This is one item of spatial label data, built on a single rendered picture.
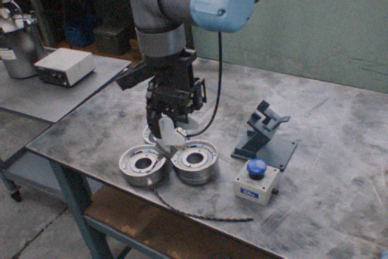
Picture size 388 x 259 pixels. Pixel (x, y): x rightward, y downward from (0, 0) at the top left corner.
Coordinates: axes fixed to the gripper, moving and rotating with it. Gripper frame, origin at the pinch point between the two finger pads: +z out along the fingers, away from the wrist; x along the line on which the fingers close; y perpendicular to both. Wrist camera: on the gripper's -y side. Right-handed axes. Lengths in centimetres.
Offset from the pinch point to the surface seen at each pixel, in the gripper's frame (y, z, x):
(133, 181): -8.9, 11.0, -3.8
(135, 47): -122, 60, 135
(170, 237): -8.2, 38.4, 3.0
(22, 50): -97, 13, 40
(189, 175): 1.6, 10.6, 2.3
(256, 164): 15.5, 5.8, 6.1
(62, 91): -76, 25, 36
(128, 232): -20.0, 38.4, -0.4
